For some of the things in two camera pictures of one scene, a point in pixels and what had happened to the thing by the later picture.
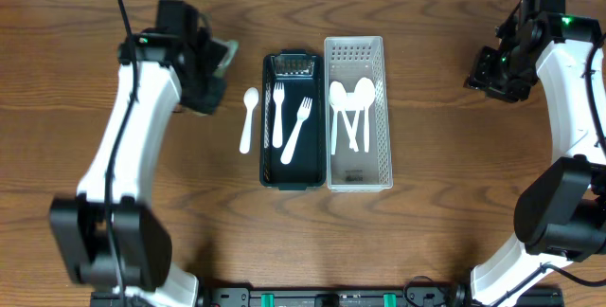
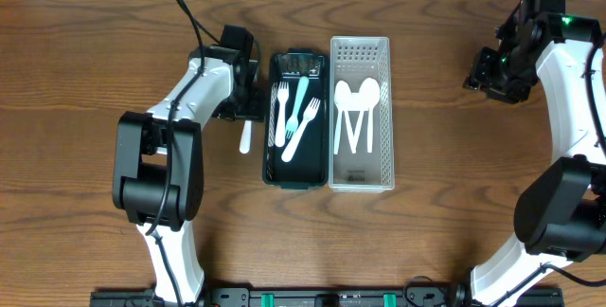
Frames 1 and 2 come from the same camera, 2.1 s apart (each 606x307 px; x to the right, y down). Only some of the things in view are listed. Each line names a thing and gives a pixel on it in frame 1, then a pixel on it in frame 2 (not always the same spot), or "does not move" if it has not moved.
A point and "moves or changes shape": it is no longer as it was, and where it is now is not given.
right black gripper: [480, 77] does not move
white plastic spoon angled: [337, 95] moves or changes shape
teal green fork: [232, 46] moves or changes shape
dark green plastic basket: [302, 76] does not move
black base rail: [339, 297] does not move
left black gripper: [207, 103] -> [256, 107]
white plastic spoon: [364, 95] moves or changes shape
